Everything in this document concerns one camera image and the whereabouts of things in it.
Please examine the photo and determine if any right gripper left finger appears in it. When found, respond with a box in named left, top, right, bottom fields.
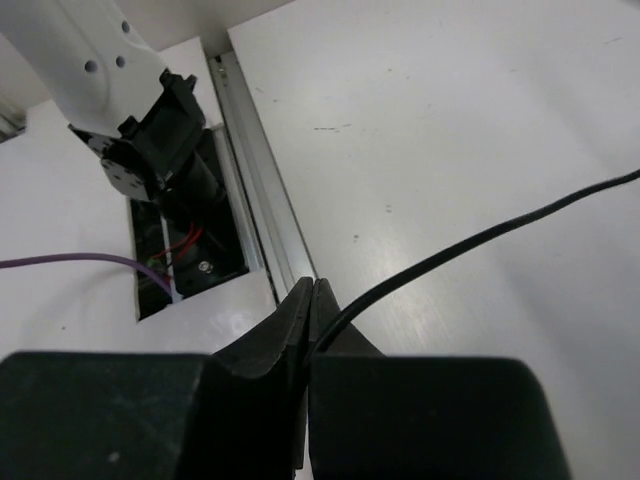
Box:
left=1, top=277, right=313, bottom=479

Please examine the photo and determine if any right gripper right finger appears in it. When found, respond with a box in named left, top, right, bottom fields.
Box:
left=307, top=278, right=574, bottom=480

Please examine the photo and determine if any black teal headphone cable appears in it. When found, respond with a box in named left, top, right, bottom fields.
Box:
left=304, top=169, right=640, bottom=364

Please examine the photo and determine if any front aluminium rail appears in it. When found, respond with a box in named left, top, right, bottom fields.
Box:
left=209, top=52, right=317, bottom=302

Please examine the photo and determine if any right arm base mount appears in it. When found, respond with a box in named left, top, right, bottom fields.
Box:
left=129, top=197, right=249, bottom=299

